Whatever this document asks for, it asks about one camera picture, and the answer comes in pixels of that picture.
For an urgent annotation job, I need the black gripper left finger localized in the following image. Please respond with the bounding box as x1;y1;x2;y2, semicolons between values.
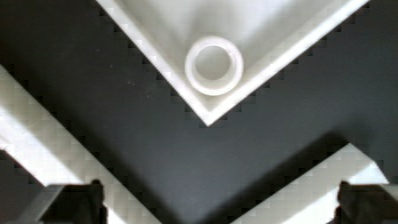
42;180;109;224

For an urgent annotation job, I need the white square tabletop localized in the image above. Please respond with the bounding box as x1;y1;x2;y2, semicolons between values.
97;0;370;124

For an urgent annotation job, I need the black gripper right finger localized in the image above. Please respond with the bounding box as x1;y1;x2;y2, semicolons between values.
333;181;398;224

